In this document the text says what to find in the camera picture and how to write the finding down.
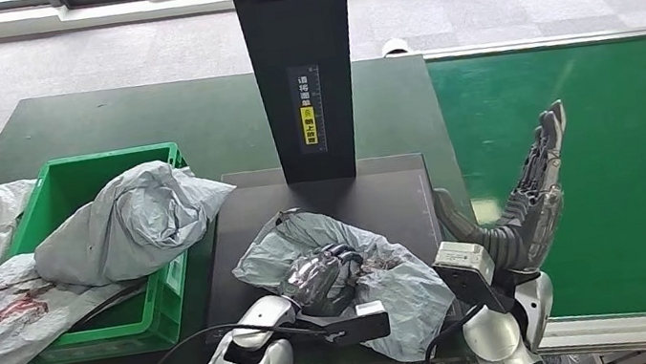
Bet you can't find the black inbound scanner machine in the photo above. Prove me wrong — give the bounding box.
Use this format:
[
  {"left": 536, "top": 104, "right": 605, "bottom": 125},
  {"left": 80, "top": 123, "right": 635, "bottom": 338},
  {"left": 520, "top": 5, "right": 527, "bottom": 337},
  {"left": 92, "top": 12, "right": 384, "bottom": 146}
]
[{"left": 155, "top": 0, "right": 472, "bottom": 364}]

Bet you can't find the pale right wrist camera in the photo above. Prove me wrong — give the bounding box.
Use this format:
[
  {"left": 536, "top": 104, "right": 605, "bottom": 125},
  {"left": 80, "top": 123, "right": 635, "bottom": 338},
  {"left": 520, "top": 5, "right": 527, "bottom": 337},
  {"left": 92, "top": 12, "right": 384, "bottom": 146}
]
[{"left": 428, "top": 232, "right": 520, "bottom": 326}]

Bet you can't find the dark green table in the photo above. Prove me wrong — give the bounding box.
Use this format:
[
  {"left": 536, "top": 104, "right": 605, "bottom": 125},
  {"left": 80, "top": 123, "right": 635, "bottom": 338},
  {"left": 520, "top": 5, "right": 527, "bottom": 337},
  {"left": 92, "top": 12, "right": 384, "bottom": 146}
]
[{"left": 0, "top": 36, "right": 498, "bottom": 364}]

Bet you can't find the aluminium conveyor frame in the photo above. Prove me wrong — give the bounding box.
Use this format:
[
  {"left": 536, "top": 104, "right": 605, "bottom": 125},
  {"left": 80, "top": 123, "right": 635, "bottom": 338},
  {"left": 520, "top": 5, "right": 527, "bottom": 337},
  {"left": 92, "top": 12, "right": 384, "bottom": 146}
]
[{"left": 379, "top": 0, "right": 646, "bottom": 364}]

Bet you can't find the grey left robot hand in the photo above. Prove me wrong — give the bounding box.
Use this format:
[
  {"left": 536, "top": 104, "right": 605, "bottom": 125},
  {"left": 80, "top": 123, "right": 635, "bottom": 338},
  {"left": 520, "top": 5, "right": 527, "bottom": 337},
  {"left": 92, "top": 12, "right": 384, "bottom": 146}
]
[{"left": 273, "top": 239, "right": 374, "bottom": 326}]

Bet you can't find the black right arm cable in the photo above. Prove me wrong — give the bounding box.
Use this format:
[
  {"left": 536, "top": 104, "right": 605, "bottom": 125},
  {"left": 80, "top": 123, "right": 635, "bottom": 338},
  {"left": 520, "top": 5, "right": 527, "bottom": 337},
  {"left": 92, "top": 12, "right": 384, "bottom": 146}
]
[{"left": 416, "top": 303, "right": 493, "bottom": 364}]

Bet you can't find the green plastic crate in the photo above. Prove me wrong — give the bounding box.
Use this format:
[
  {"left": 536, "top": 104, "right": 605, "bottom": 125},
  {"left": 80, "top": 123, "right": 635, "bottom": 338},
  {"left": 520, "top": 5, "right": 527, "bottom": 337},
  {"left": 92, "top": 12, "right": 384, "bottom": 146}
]
[{"left": 0, "top": 139, "right": 215, "bottom": 364}]

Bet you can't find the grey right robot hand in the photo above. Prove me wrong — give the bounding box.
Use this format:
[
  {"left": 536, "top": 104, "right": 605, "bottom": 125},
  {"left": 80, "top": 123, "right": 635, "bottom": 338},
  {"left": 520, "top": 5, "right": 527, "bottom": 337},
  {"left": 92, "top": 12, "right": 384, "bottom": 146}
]
[{"left": 422, "top": 99, "right": 591, "bottom": 285}]

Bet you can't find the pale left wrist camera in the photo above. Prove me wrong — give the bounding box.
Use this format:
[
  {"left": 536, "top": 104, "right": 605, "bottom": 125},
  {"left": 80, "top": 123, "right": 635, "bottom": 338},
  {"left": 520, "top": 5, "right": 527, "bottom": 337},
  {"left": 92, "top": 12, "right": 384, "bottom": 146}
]
[{"left": 297, "top": 298, "right": 395, "bottom": 354}]

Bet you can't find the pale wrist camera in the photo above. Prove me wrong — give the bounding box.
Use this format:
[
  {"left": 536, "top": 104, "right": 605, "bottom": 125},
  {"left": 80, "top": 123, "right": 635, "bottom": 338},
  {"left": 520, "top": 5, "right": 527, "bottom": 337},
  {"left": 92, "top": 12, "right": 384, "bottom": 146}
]
[
  {"left": 428, "top": 232, "right": 520, "bottom": 326},
  {"left": 297, "top": 298, "right": 395, "bottom": 354}
]

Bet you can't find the green conveyor belt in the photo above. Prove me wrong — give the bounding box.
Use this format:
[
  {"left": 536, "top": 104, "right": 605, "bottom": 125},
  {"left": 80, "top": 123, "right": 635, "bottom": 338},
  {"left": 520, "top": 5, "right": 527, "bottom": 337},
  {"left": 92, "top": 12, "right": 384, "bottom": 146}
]
[{"left": 425, "top": 27, "right": 646, "bottom": 353}]

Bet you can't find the white conveyor roller end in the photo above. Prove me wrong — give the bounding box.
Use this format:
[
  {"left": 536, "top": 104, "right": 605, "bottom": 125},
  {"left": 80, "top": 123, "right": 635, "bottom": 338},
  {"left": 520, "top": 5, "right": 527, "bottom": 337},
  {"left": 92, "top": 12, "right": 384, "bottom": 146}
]
[{"left": 379, "top": 33, "right": 413, "bottom": 59}]

